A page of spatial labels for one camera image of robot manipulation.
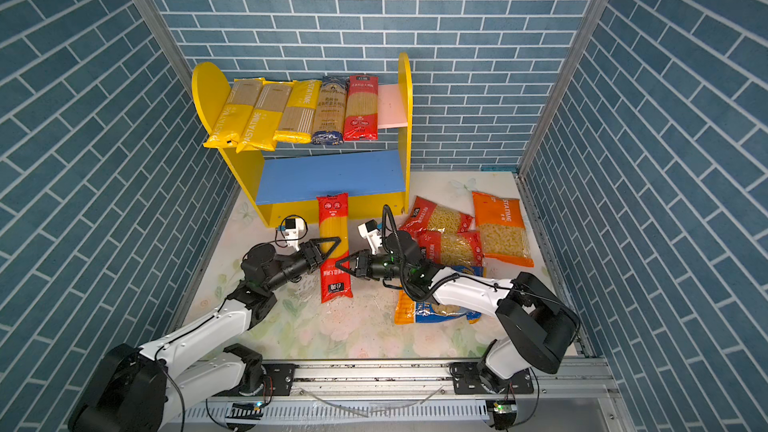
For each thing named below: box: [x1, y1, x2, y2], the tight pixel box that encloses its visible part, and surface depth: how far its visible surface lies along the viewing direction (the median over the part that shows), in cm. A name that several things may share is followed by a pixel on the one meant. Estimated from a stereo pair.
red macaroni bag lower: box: [416, 229, 484, 267], surface depth 95 cm
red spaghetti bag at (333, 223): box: [317, 193, 353, 304], surface depth 77 cm
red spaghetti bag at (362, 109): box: [343, 75, 379, 141], surface depth 78 cm
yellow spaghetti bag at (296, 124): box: [273, 80, 322, 144], surface depth 77 cm
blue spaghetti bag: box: [312, 75, 350, 146], surface depth 77 cm
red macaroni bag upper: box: [399, 196, 473, 232], surface depth 104 cm
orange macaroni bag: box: [472, 191, 535, 267], surface depth 101 cm
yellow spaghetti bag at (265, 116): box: [236, 81, 294, 153], surface depth 77 cm
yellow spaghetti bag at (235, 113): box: [203, 78, 265, 148], surface depth 77 cm
